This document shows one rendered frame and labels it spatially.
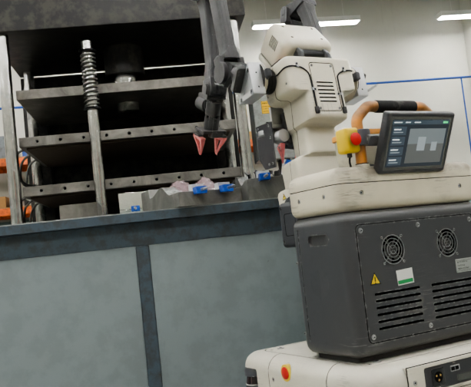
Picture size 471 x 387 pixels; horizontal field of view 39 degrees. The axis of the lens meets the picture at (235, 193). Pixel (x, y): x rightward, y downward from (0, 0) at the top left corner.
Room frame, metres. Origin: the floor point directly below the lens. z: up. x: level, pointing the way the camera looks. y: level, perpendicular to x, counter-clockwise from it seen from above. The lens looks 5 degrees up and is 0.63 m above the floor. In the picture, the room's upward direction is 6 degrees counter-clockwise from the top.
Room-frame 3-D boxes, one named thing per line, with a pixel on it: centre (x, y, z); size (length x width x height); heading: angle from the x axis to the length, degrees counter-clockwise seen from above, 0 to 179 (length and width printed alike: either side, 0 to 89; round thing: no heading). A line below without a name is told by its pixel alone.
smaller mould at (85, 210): (2.79, 0.64, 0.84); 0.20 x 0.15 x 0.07; 7
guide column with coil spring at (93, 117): (3.35, 0.67, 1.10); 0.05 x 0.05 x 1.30
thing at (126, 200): (3.64, 0.48, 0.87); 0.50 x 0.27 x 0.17; 7
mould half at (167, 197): (2.78, 0.19, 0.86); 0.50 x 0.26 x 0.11; 24
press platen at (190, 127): (3.76, 0.55, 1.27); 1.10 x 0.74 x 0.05; 97
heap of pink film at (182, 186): (2.78, 0.19, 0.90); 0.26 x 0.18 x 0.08; 24
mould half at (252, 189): (2.91, -0.15, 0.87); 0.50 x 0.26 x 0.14; 7
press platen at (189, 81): (3.77, 0.55, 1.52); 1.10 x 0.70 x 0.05; 97
